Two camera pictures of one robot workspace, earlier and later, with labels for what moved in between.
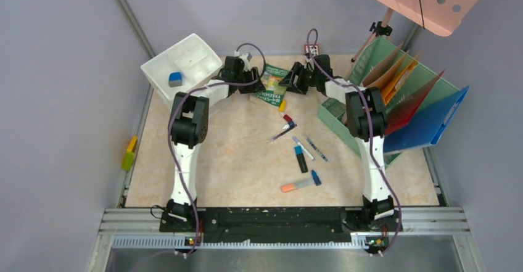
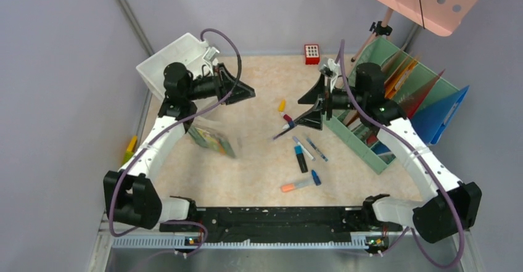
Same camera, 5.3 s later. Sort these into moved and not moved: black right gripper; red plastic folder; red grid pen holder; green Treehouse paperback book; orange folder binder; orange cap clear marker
Moved: green Treehouse paperback book; black right gripper
Not moved: orange folder binder; red plastic folder; orange cap clear marker; red grid pen holder
